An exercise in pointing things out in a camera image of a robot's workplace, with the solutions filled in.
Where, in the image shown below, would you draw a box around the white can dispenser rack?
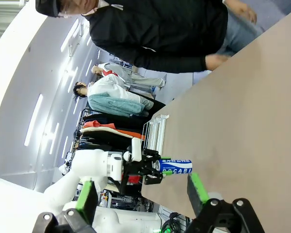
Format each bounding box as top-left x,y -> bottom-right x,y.
142,113 -> 170,156

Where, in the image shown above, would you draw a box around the clothes rack with garments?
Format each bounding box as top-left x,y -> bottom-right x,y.
74,106 -> 166,152

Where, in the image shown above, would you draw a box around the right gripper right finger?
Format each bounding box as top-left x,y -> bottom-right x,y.
185,172 -> 265,233

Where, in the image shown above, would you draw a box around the blue white drink can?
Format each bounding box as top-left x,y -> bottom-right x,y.
154,159 -> 193,176

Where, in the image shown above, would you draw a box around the person's left forearm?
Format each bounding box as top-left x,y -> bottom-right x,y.
135,45 -> 208,74

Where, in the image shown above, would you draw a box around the white ceiling light strip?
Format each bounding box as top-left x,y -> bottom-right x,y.
49,122 -> 60,155
67,66 -> 79,93
60,17 -> 80,53
23,93 -> 44,147

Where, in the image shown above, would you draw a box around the person's head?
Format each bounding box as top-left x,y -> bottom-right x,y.
35,0 -> 107,19

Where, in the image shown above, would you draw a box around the person's left hand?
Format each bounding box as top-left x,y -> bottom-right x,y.
205,53 -> 231,71

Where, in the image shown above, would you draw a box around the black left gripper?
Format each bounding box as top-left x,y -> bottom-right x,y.
122,149 -> 176,186

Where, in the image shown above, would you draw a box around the person's right hand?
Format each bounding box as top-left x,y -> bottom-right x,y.
226,0 -> 258,24

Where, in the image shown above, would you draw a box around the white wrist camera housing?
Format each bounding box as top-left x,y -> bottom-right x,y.
123,137 -> 143,163

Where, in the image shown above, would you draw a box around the person's black jacket torso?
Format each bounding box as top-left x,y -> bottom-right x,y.
81,0 -> 229,74

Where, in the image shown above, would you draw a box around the person's blue jeans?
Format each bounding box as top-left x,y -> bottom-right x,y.
214,4 -> 266,58

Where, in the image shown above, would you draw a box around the orange hanging garment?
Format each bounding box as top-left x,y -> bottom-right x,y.
80,120 -> 146,141

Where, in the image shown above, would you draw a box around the dark-haired mannequin in white jacket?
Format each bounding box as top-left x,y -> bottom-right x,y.
73,74 -> 155,111

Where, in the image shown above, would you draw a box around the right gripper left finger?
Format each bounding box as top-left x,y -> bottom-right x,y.
32,181 -> 99,233

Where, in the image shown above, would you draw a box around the teal fleece garment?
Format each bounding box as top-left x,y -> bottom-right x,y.
87,94 -> 149,117

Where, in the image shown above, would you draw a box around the black cap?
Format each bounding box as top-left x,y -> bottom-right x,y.
35,0 -> 61,18

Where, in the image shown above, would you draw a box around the mannequin in grey clothes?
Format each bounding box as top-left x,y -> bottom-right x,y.
92,62 -> 167,89

